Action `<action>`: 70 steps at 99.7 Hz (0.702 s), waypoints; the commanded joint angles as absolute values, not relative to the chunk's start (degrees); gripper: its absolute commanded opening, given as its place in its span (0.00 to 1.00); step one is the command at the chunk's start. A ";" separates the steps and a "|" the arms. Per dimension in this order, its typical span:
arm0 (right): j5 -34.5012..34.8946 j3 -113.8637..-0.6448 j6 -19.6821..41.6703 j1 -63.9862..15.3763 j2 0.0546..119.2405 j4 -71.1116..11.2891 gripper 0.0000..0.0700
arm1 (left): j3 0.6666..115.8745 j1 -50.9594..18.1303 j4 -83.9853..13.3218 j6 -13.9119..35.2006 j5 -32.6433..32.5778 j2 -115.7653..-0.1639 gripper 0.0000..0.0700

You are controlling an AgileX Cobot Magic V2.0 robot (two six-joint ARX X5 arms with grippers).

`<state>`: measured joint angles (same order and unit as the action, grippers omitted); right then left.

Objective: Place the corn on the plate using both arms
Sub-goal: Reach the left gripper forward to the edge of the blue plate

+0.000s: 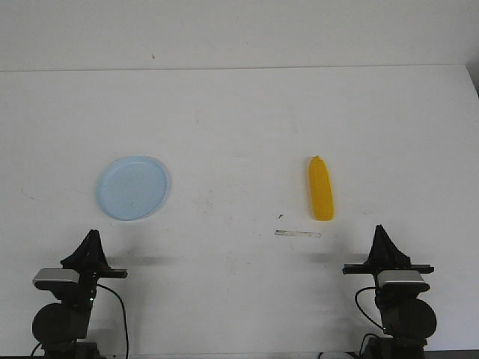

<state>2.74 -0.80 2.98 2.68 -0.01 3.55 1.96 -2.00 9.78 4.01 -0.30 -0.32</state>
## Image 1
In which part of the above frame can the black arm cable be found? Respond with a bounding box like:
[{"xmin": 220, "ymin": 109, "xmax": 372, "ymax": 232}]
[
  {"xmin": 354, "ymin": 286, "xmax": 384, "ymax": 331},
  {"xmin": 96, "ymin": 283, "xmax": 129, "ymax": 357}
]

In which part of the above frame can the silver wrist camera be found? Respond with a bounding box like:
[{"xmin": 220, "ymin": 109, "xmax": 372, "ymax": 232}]
[
  {"xmin": 32, "ymin": 268, "xmax": 80, "ymax": 291},
  {"xmin": 376, "ymin": 270, "xmax": 430, "ymax": 293}
]

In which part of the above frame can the yellow corn cob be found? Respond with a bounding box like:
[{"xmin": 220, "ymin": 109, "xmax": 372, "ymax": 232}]
[{"xmin": 308, "ymin": 156, "xmax": 335, "ymax": 221}]

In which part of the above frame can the white object at bottom edge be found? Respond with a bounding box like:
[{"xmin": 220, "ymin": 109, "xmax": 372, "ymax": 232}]
[{"xmin": 317, "ymin": 352, "xmax": 355, "ymax": 359}]

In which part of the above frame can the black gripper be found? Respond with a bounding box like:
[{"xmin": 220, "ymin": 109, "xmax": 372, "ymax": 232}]
[
  {"xmin": 343, "ymin": 224, "xmax": 435, "ymax": 299},
  {"xmin": 60, "ymin": 230, "xmax": 128, "ymax": 310}
]

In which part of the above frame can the light blue round plate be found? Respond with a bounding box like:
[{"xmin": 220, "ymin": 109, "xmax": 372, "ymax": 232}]
[{"xmin": 95, "ymin": 156, "xmax": 169, "ymax": 221}]

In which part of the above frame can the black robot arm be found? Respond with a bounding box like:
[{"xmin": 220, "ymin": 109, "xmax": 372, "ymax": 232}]
[
  {"xmin": 342, "ymin": 224, "xmax": 437, "ymax": 358},
  {"xmin": 32, "ymin": 229, "xmax": 128, "ymax": 358}
]

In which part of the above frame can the clear tape strip on table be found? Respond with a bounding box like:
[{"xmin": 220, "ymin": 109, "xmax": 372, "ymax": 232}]
[{"xmin": 274, "ymin": 230, "xmax": 322, "ymax": 238}]

